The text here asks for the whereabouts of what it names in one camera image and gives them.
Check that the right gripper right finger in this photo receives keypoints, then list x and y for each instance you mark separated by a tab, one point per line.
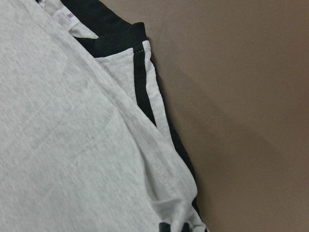
186	228

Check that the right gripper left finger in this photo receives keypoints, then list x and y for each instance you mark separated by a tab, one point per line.
163	227

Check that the grey cartoon print t-shirt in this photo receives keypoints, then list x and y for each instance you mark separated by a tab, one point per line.
76	153

